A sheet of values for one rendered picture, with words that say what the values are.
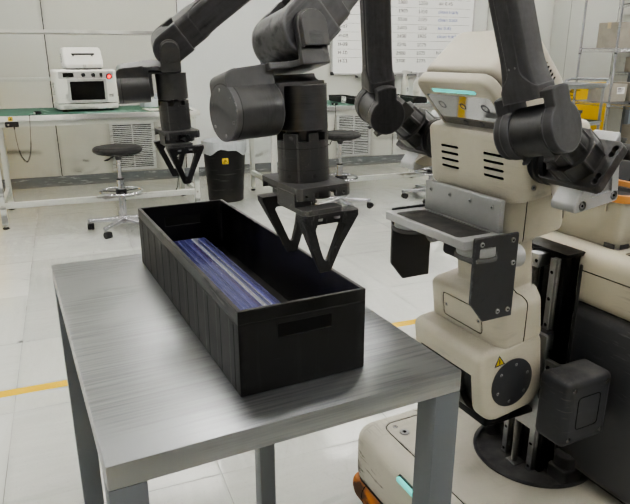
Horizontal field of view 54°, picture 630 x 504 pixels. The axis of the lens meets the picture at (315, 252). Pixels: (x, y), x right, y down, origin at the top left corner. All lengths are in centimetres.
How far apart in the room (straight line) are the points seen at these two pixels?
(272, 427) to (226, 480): 123
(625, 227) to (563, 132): 49
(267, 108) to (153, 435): 37
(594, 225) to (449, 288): 34
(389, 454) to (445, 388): 77
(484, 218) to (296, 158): 57
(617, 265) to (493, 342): 29
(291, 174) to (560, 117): 44
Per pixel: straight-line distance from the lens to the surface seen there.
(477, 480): 152
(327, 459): 201
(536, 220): 125
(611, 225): 140
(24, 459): 220
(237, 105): 62
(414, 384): 80
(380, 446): 161
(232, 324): 74
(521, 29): 96
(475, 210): 118
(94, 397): 81
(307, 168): 67
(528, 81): 96
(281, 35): 66
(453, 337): 129
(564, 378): 130
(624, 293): 135
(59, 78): 498
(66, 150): 640
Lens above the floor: 119
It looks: 18 degrees down
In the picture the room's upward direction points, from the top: straight up
